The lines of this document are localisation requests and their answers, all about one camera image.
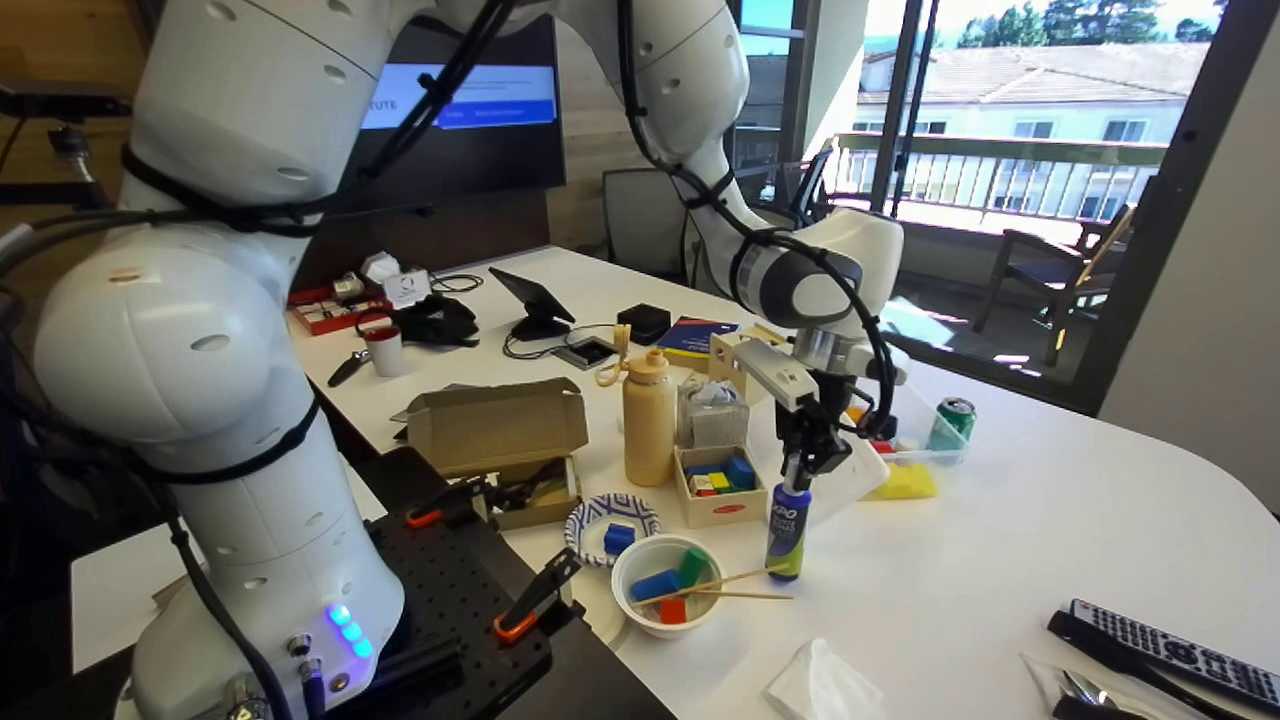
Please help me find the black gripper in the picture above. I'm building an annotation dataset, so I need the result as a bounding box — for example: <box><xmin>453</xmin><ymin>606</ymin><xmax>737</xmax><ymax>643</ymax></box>
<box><xmin>774</xmin><ymin>371</ymin><xmax>858</xmax><ymax>495</ymax></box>

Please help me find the yellow and blue bottle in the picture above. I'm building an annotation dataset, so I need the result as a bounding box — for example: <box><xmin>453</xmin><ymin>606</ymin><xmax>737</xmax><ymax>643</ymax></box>
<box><xmin>763</xmin><ymin>476</ymin><xmax>815</xmax><ymax>587</ymax></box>

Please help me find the tan squeeze bottle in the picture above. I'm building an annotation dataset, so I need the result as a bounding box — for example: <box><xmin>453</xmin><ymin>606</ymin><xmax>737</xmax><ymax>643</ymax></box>
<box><xmin>620</xmin><ymin>322</ymin><xmax>683</xmax><ymax>491</ymax></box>

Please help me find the yellow sponge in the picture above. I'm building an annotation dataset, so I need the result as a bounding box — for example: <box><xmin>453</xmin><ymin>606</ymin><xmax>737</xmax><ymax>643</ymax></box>
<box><xmin>866</xmin><ymin>459</ymin><xmax>942</xmax><ymax>508</ymax></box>

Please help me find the small clear container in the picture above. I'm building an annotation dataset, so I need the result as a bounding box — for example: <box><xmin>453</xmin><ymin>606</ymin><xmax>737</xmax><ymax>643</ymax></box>
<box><xmin>676</xmin><ymin>381</ymin><xmax>756</xmax><ymax>451</ymax></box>

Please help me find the thin wooden stick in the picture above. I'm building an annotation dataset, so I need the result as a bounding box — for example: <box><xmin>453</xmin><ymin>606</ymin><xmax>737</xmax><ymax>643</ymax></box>
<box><xmin>637</xmin><ymin>568</ymin><xmax>798</xmax><ymax>606</ymax></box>

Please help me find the teal drink can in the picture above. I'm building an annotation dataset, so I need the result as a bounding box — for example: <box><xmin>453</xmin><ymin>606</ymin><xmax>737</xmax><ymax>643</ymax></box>
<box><xmin>924</xmin><ymin>391</ymin><xmax>979</xmax><ymax>459</ymax></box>

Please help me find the blue book with red edge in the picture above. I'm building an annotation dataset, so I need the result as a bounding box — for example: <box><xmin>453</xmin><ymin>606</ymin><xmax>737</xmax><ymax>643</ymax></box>
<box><xmin>657</xmin><ymin>311</ymin><xmax>744</xmax><ymax>375</ymax></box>

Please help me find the white bowl of coloured blocks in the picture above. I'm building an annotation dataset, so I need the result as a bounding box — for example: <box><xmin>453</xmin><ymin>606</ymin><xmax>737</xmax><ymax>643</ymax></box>
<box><xmin>607</xmin><ymin>530</ymin><xmax>727</xmax><ymax>641</ymax></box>

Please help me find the white folded napkin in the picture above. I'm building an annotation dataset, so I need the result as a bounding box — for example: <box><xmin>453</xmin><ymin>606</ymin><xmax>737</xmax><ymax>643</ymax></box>
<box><xmin>763</xmin><ymin>630</ymin><xmax>888</xmax><ymax>720</ymax></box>

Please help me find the blue and white patterned plate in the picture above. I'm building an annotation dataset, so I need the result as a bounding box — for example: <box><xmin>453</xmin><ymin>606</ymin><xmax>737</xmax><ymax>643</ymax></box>
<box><xmin>561</xmin><ymin>488</ymin><xmax>660</xmax><ymax>571</ymax></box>

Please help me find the small black box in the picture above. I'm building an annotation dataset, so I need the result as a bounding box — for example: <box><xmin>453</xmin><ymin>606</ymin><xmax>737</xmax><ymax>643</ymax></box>
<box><xmin>612</xmin><ymin>299</ymin><xmax>676</xmax><ymax>346</ymax></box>

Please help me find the black and orange clamp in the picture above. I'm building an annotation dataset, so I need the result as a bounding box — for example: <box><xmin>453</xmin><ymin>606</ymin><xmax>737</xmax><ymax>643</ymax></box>
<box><xmin>488</xmin><ymin>543</ymin><xmax>587</xmax><ymax>650</ymax></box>
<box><xmin>401</xmin><ymin>483</ymin><xmax>488</xmax><ymax>535</ymax></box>

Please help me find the grey mesh office chair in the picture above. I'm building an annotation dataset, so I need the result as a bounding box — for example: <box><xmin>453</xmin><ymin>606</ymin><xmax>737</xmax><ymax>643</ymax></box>
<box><xmin>594</xmin><ymin>165</ymin><xmax>699</xmax><ymax>285</ymax></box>

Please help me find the open cardboard box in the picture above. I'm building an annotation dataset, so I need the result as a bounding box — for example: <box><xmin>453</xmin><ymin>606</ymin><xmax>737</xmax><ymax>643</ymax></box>
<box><xmin>401</xmin><ymin>375</ymin><xmax>591</xmax><ymax>530</ymax></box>

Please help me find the dark outdoor chair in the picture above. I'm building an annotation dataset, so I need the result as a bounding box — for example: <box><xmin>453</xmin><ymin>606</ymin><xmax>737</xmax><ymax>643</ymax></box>
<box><xmin>967</xmin><ymin>201</ymin><xmax>1141</xmax><ymax>368</ymax></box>

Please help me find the black tablet on stand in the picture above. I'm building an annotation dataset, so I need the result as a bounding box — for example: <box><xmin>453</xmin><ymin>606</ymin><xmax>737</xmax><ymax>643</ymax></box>
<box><xmin>482</xmin><ymin>262</ymin><xmax>581</xmax><ymax>344</ymax></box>

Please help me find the black pouch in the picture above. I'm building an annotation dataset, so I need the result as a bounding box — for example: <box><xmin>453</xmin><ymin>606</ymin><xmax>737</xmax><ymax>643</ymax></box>
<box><xmin>392</xmin><ymin>289</ymin><xmax>482</xmax><ymax>356</ymax></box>

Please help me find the black striped flat item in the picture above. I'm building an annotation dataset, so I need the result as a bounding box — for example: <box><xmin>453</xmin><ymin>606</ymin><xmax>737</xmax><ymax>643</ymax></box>
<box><xmin>1045</xmin><ymin>597</ymin><xmax>1280</xmax><ymax>720</ymax></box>

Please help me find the white cup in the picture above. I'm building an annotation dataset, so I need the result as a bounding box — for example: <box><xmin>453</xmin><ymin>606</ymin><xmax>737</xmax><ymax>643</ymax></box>
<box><xmin>359</xmin><ymin>311</ymin><xmax>410</xmax><ymax>381</ymax></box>

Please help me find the black marker pen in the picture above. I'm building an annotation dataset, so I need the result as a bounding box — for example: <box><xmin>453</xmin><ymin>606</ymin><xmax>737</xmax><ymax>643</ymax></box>
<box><xmin>325</xmin><ymin>344</ymin><xmax>375</xmax><ymax>391</ymax></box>

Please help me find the red flat box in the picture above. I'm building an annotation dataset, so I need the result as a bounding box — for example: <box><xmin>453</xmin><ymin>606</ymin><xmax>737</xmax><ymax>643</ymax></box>
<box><xmin>288</xmin><ymin>269</ymin><xmax>401</xmax><ymax>340</ymax></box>

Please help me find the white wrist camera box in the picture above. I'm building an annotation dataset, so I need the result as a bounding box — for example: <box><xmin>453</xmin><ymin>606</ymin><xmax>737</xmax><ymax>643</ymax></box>
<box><xmin>732</xmin><ymin>335</ymin><xmax>823</xmax><ymax>417</ymax></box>

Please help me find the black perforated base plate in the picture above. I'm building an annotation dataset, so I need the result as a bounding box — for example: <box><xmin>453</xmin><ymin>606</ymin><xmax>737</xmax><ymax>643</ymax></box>
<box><xmin>357</xmin><ymin>443</ymin><xmax>676</xmax><ymax>720</ymax></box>

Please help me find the black wall monitor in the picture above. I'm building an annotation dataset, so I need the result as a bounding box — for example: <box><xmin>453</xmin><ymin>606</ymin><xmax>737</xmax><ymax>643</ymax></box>
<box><xmin>330</xmin><ymin>8</ymin><xmax>569</xmax><ymax>219</ymax></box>

